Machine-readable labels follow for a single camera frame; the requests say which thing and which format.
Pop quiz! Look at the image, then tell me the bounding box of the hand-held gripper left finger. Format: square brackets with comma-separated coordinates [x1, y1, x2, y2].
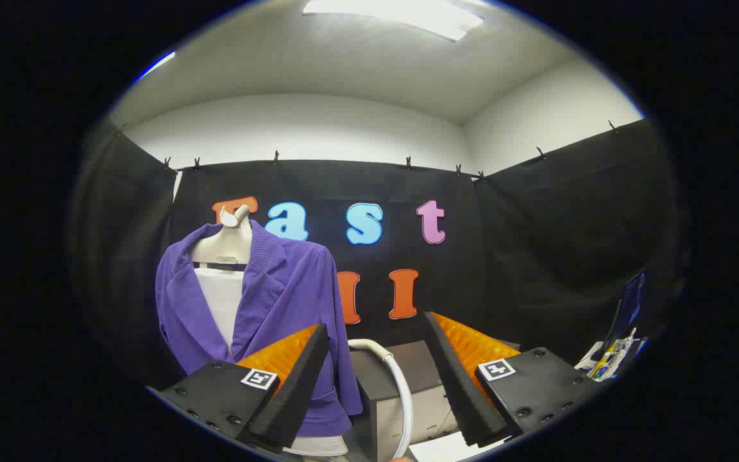
[158, 323, 330, 453]

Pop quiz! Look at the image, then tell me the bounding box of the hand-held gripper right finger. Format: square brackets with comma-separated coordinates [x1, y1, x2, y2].
[422, 312, 603, 448]

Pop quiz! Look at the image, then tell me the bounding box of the white garment steamer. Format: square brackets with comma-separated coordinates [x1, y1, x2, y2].
[348, 339, 415, 460]

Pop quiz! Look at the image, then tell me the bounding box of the purple ribbed jacket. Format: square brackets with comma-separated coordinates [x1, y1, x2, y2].
[155, 220, 364, 438]

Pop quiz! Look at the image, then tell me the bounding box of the white clothes hanger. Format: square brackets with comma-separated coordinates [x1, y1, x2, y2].
[191, 205, 253, 265]

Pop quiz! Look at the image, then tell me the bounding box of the grey cabinet with drawers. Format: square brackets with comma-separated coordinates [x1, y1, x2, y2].
[349, 340, 521, 462]

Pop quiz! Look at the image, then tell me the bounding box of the white paper sheet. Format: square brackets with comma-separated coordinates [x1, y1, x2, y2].
[408, 431, 473, 462]

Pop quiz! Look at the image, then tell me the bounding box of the white tray of tools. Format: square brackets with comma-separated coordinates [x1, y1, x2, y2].
[575, 327, 649, 382]

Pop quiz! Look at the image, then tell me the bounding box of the dark monitor screen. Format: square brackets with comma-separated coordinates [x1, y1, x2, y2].
[604, 269, 649, 360]

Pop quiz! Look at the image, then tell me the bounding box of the row of black clips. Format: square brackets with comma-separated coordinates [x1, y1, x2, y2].
[116, 120, 620, 182]

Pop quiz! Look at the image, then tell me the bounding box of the ceiling light panel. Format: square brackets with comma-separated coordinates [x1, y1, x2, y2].
[302, 0, 486, 42]

